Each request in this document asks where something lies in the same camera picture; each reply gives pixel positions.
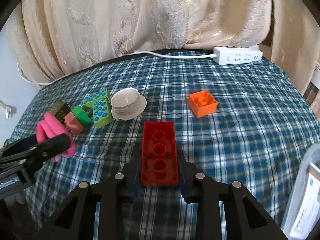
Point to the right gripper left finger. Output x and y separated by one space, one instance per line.
99 204

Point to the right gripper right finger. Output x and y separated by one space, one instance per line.
245 217

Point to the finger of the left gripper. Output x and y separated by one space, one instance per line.
30 161
18 146

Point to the short pink foam roller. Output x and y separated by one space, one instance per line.
50 127

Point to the green pink brick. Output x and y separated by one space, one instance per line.
77 120

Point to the white medicine box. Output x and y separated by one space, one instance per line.
309 207

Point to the green blue-dotted block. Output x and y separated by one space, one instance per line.
101 113
93 99

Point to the red toy brick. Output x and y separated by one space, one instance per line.
159 165

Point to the white plastic cap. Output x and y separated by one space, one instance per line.
128 103

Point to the orange toy brick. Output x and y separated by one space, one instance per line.
202 103

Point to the dark green printed box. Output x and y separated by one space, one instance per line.
60 109

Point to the clear plastic bowl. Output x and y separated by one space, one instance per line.
295 199

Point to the blue plaid tablecloth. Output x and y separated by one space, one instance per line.
259 134

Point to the cream patterned curtain left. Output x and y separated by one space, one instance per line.
54 38

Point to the white tower heater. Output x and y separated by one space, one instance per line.
313 87

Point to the white power strip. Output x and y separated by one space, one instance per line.
225 55

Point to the cream curtain right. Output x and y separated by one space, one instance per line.
293 41

